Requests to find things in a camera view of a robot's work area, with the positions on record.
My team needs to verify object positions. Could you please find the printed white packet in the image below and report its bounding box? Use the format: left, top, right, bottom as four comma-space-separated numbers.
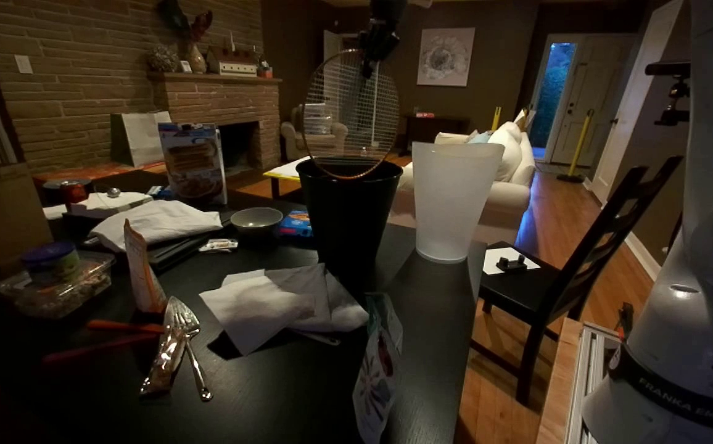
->
352, 291, 404, 444

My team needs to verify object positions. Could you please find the framed wall picture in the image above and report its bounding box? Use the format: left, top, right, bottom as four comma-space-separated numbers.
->
416, 27, 476, 88

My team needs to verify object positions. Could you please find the small white sachet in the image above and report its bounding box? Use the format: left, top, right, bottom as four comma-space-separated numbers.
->
198, 238, 239, 254

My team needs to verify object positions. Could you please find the red can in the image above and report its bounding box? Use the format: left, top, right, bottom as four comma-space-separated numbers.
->
59, 180, 90, 205

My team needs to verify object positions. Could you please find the clear plastic food container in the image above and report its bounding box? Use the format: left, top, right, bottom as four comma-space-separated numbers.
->
0, 250, 116, 320

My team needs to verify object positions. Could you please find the yellow edged coffee table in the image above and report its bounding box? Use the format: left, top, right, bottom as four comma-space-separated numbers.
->
262, 155, 311, 200

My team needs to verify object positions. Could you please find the blue snack packet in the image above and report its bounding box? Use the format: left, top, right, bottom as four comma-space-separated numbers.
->
279, 210, 313, 239

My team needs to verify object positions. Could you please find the white plastic utensil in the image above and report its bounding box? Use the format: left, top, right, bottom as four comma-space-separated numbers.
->
294, 329, 342, 347

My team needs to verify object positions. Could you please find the black bin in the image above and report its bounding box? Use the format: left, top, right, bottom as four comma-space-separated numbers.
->
295, 157, 404, 275

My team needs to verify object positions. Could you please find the white paper sheet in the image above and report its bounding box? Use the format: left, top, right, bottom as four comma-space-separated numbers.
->
482, 246, 542, 276

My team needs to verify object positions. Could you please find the white paper bag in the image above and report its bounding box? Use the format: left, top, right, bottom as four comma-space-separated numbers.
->
110, 110, 173, 168

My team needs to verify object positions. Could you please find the dark side table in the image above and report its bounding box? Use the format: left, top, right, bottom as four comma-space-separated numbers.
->
402, 113, 472, 156

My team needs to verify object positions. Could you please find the vase with flowers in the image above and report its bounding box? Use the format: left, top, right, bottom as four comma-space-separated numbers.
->
184, 9, 215, 75

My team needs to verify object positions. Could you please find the translucent white bin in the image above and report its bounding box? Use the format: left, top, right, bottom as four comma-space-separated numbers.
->
411, 141, 506, 265

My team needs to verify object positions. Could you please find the printed food box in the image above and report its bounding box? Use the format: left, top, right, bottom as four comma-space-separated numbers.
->
157, 121, 229, 207

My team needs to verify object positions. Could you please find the silver fork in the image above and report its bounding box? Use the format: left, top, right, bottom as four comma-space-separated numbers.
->
171, 298, 214, 403

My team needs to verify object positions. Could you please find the white entry door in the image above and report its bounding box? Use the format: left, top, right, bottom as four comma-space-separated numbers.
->
528, 33, 640, 168

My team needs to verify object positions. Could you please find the beige armchair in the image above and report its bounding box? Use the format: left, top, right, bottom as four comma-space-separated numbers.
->
280, 103, 349, 163

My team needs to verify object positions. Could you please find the racket with wire mesh head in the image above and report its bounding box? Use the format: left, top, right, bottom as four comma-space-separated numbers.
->
302, 48, 402, 181

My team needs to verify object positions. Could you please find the camera on mount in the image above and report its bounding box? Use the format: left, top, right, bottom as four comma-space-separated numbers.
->
644, 60, 692, 128

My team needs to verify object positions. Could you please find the tub with blue lid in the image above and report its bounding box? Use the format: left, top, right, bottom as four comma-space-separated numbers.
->
21, 240, 81, 286

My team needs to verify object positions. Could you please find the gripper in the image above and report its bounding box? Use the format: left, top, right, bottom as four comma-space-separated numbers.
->
358, 0, 408, 80

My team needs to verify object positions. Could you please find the silver cake server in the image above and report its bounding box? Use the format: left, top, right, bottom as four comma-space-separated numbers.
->
140, 296, 188, 397

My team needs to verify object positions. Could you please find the orange clamp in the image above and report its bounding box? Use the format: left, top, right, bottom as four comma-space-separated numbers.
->
614, 302, 635, 341

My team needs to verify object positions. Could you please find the grey bowl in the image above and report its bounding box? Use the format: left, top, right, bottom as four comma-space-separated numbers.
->
230, 207, 284, 239

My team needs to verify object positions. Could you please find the small black bracket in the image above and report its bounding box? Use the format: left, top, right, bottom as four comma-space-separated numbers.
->
495, 253, 529, 273

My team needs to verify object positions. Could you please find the orange handled utensil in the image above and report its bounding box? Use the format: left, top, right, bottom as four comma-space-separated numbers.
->
41, 332, 161, 367
84, 319, 167, 335

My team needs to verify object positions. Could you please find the brick fireplace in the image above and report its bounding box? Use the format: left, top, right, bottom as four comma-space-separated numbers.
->
149, 72, 284, 175

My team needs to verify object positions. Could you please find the black flat tray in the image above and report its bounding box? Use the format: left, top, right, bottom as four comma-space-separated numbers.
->
146, 211, 238, 273

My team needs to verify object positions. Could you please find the white cloth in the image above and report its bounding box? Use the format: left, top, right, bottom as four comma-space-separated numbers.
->
89, 199, 224, 253

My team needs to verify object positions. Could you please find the dried flower ball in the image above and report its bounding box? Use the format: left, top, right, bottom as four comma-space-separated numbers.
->
147, 44, 180, 73

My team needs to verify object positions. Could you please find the model boat ornament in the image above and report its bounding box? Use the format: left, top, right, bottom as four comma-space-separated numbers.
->
207, 31, 259, 77

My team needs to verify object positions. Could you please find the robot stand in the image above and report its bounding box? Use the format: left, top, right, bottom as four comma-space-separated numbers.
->
535, 317, 624, 444

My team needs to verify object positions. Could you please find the white folded paper stack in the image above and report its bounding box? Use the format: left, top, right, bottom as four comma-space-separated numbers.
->
69, 187, 154, 219

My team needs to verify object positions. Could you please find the orange and white paper packet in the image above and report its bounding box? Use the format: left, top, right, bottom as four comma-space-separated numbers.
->
123, 218, 168, 315

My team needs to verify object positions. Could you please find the white paper napkin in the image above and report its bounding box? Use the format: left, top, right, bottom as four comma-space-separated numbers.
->
199, 275, 334, 357
221, 263, 370, 334

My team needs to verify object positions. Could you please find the dark wooden chair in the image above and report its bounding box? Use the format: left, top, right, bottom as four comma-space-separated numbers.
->
470, 155, 685, 406

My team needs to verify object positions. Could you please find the white sofa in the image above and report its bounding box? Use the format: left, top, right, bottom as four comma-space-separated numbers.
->
387, 121, 538, 245

